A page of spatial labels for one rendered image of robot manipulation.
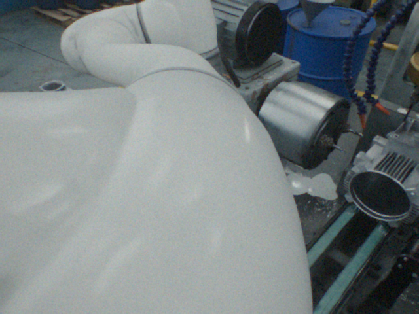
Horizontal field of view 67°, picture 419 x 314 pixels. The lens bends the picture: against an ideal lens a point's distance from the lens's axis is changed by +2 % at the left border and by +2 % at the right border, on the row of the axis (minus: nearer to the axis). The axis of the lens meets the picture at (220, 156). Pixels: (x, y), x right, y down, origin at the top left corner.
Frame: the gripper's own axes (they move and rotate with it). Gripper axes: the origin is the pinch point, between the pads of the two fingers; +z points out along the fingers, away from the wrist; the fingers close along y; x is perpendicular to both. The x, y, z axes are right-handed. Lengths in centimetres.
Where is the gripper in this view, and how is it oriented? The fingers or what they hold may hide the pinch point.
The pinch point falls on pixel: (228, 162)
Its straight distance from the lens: 75.3
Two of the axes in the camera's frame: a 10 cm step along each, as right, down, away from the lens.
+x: -6.7, -1.8, 7.2
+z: 2.6, 8.6, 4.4
